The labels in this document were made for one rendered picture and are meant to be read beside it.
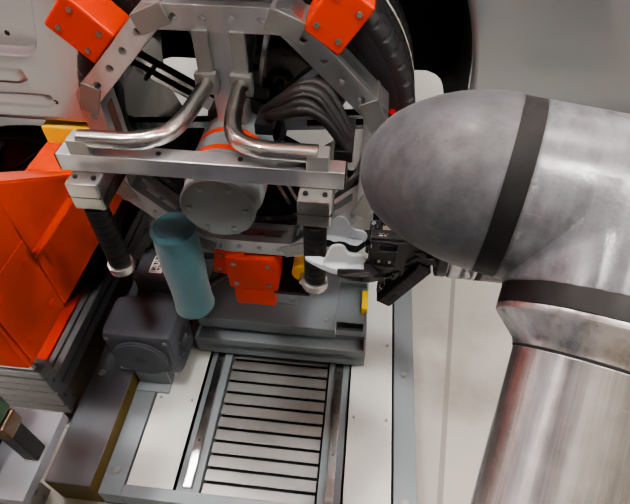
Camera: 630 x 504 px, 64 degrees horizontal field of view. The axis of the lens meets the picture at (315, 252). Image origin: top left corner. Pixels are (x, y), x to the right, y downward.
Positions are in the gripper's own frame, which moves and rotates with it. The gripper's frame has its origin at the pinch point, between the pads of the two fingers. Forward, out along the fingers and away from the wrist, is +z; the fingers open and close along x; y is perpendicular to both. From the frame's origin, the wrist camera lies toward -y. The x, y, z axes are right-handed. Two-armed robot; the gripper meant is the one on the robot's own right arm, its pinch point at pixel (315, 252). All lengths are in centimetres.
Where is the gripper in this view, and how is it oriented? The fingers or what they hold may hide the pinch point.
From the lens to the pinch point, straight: 79.7
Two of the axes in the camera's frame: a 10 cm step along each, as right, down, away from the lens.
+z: -9.9, -0.8, 0.8
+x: -1.1, 7.4, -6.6
